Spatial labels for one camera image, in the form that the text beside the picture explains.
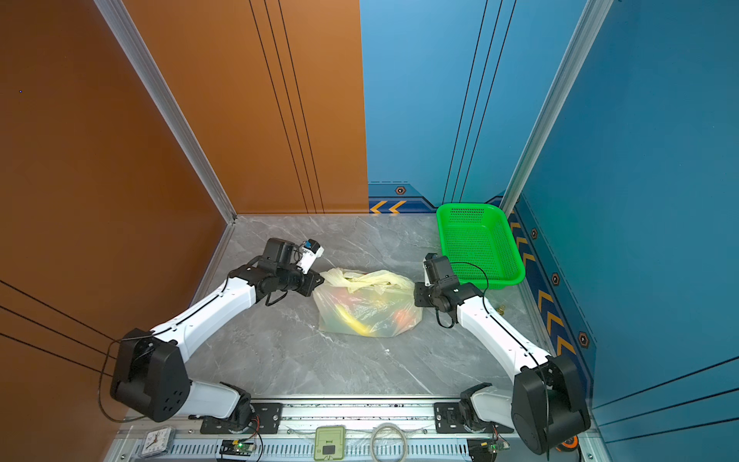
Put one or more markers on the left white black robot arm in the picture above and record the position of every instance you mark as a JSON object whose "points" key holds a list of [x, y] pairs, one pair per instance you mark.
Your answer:
{"points": [[150, 374]]}

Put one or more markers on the green plastic mesh basket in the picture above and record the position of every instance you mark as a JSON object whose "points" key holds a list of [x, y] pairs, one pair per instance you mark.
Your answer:
{"points": [[480, 245]]}

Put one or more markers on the right green circuit board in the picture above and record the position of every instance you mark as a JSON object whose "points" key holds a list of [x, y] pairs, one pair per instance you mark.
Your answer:
{"points": [[487, 450]]}

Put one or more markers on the yellow translucent plastic bag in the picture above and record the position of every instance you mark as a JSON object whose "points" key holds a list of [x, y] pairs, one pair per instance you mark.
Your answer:
{"points": [[380, 304]]}

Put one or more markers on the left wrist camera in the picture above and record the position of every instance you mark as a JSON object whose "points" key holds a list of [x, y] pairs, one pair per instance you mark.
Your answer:
{"points": [[308, 253]]}

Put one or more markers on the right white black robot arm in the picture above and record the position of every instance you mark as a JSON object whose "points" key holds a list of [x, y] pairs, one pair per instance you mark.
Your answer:
{"points": [[547, 407]]}

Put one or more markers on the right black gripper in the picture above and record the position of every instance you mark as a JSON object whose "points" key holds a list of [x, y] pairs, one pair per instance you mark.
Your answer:
{"points": [[420, 295]]}

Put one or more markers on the small white alarm clock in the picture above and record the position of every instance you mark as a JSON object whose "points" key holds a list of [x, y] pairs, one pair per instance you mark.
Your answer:
{"points": [[157, 442]]}

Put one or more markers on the left green circuit board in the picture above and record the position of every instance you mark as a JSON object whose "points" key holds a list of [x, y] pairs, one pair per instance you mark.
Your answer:
{"points": [[237, 450]]}

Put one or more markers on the orange black tape measure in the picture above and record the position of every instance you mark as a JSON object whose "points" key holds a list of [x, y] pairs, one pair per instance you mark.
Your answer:
{"points": [[570, 445]]}

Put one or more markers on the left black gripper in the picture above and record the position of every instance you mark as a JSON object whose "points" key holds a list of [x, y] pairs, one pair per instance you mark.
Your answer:
{"points": [[312, 282]]}

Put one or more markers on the green square device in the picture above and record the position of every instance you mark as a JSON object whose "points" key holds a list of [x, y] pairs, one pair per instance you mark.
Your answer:
{"points": [[330, 443]]}

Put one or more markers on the green circuit board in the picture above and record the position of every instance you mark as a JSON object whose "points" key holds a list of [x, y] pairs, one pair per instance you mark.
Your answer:
{"points": [[487, 450], [237, 450]]}

